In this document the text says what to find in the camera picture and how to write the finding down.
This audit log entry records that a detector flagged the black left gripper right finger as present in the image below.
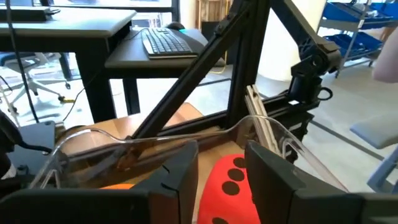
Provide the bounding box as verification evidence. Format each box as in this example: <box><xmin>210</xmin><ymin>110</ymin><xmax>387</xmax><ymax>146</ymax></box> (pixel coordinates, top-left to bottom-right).
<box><xmin>244</xmin><ymin>139</ymin><xmax>398</xmax><ymax>224</ymax></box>

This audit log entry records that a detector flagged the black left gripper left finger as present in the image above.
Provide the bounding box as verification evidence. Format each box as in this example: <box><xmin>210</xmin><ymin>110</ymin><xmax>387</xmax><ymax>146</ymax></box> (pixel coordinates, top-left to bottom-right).
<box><xmin>0</xmin><ymin>139</ymin><xmax>200</xmax><ymax>224</ymax></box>

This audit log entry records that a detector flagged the large orange foam die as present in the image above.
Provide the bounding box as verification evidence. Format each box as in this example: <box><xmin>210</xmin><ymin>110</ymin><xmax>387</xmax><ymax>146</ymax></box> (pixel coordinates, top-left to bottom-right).
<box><xmin>99</xmin><ymin>182</ymin><xmax>137</xmax><ymax>190</ymax></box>

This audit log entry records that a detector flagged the large red foam die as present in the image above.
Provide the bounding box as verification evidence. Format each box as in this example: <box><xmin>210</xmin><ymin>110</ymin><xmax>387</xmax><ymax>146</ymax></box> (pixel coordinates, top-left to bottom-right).
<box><xmin>197</xmin><ymin>154</ymin><xmax>262</xmax><ymax>224</ymax></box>

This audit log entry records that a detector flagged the clear plastic tray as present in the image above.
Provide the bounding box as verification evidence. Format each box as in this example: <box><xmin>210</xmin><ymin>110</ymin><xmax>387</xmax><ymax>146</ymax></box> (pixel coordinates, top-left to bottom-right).
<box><xmin>29</xmin><ymin>114</ymin><xmax>349</xmax><ymax>224</ymax></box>

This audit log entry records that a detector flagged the silver aluminium profile bar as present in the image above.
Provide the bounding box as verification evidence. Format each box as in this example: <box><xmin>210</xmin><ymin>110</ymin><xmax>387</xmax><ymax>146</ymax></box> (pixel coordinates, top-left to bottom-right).
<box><xmin>244</xmin><ymin>84</ymin><xmax>282</xmax><ymax>156</ymax></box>

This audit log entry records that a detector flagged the blue chair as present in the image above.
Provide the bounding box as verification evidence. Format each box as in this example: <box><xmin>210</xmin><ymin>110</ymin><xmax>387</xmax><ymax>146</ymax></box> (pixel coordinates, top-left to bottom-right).
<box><xmin>349</xmin><ymin>111</ymin><xmax>398</xmax><ymax>194</ymax></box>

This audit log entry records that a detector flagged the grey office chair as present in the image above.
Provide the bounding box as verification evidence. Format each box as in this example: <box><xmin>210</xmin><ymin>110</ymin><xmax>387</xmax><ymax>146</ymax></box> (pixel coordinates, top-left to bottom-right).
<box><xmin>0</xmin><ymin>52</ymin><xmax>72</xmax><ymax>114</ymax></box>

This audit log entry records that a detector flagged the person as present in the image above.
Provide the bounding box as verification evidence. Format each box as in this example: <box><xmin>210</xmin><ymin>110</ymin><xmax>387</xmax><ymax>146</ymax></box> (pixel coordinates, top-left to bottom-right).
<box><xmin>371</xmin><ymin>29</ymin><xmax>398</xmax><ymax>84</ymax></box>

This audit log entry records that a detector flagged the black keyboard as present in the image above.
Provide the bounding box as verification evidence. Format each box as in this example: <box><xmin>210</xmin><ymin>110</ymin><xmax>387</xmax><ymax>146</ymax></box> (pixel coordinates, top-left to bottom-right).
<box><xmin>141</xmin><ymin>27</ymin><xmax>199</xmax><ymax>60</ymax></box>

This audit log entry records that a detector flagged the black legged desk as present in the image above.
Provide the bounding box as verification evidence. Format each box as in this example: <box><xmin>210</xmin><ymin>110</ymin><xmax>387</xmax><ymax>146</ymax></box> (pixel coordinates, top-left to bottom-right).
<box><xmin>0</xmin><ymin>5</ymin><xmax>137</xmax><ymax>124</ymax></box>

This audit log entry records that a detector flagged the blue shelf cart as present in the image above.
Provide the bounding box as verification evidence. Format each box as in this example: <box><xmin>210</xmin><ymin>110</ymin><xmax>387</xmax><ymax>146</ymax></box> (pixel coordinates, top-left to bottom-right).
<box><xmin>317</xmin><ymin>0</ymin><xmax>398</xmax><ymax>78</ymax></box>

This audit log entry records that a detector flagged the black computer mouse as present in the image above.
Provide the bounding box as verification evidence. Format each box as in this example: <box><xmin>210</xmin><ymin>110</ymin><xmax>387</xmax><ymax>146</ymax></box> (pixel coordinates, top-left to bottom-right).
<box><xmin>165</xmin><ymin>21</ymin><xmax>187</xmax><ymax>31</ymax></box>

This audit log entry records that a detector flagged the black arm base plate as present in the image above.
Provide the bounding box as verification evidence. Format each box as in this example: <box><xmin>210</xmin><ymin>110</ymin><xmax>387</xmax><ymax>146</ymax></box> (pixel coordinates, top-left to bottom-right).
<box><xmin>8</xmin><ymin>120</ymin><xmax>58</xmax><ymax>167</ymax></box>

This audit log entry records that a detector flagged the black hanging cable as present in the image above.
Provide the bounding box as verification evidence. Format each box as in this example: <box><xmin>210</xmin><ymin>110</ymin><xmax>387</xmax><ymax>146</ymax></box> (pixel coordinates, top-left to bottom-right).
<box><xmin>5</xmin><ymin>0</ymin><xmax>40</xmax><ymax>124</ymax></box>

